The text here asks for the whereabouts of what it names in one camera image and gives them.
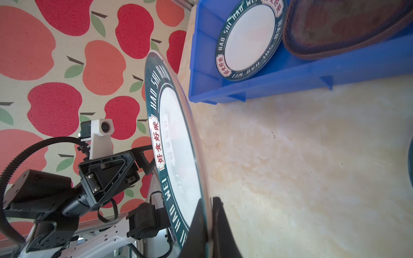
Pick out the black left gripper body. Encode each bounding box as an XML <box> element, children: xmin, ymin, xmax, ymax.
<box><xmin>79</xmin><ymin>151</ymin><xmax>140</xmax><ymax>208</ymax></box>

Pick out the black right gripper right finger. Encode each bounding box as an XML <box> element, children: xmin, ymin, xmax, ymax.
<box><xmin>213</xmin><ymin>197</ymin><xmax>242</xmax><ymax>258</ymax></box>

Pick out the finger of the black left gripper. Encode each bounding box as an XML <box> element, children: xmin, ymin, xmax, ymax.
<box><xmin>131</xmin><ymin>145</ymin><xmax>156</xmax><ymax>174</ymax></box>

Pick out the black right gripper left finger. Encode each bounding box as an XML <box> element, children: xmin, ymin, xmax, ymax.
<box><xmin>178</xmin><ymin>200</ymin><xmax>207</xmax><ymax>258</ymax></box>

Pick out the large green rimmed plate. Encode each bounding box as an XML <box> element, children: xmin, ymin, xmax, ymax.
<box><xmin>145</xmin><ymin>51</ymin><xmax>211</xmax><ymax>258</ymax></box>
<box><xmin>215</xmin><ymin>0</ymin><xmax>288</xmax><ymax>81</ymax></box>

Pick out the clear glass plate small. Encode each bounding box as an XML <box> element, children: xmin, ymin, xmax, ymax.
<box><xmin>282</xmin><ymin>1</ymin><xmax>413</xmax><ymax>60</ymax></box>

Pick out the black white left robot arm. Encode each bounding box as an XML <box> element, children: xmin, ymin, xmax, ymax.
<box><xmin>1</xmin><ymin>137</ymin><xmax>170</xmax><ymax>258</ymax></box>

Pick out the blue plastic bin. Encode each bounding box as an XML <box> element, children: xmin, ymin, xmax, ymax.
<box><xmin>188</xmin><ymin>1</ymin><xmax>413</xmax><ymax>104</ymax></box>

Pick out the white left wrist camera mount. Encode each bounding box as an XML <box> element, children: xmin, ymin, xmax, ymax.
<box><xmin>79</xmin><ymin>119</ymin><xmax>115</xmax><ymax>160</ymax></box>

